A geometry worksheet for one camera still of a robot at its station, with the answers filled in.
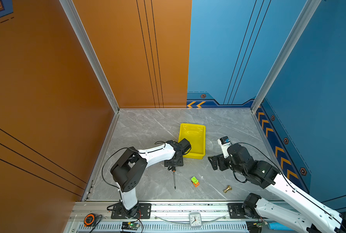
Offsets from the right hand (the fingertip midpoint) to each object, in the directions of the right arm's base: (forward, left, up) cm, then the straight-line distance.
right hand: (216, 155), depth 74 cm
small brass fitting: (-11, -8, -17) cm, 22 cm away
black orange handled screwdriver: (-6, +22, -19) cm, 30 cm away
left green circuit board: (-28, +43, -19) cm, 55 cm away
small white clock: (-26, +11, -17) cm, 32 cm away
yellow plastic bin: (+25, +7, -17) cm, 31 cm away
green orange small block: (-8, +10, -16) cm, 20 cm away
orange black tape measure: (-26, +62, -15) cm, 69 cm away
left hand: (+4, +20, -17) cm, 27 cm away
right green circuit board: (-27, -19, -19) cm, 38 cm away
